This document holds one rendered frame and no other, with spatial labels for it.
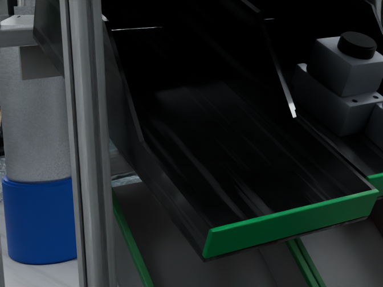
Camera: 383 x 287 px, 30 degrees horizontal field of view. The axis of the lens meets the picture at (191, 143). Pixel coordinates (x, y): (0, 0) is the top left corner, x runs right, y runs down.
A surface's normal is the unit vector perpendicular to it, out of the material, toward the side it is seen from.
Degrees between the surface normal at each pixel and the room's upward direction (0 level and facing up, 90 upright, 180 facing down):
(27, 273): 0
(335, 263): 45
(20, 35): 90
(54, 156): 90
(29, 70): 90
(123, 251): 90
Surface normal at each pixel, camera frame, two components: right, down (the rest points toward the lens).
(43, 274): -0.03, -0.98
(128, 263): -0.85, 0.14
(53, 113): 0.56, 0.16
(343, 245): 0.36, -0.58
